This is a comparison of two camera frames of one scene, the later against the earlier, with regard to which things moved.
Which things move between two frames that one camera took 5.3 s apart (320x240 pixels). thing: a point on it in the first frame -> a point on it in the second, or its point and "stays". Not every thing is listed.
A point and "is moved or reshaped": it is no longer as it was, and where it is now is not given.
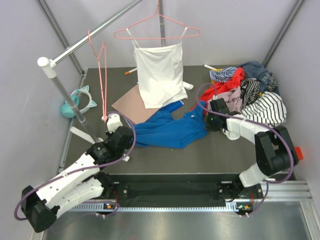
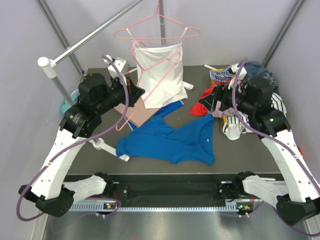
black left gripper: (109, 134) -> (135, 92)
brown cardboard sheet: (131, 105) stays
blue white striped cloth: (223, 75) stays
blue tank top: (161, 129) is moved or reshaped
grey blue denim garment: (255, 70) stays
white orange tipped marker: (128, 72) stays
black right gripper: (209, 126) -> (221, 92)
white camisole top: (160, 73) stays
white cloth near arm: (233, 132) stays
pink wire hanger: (102, 63) -> (149, 65)
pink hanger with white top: (149, 17) stays
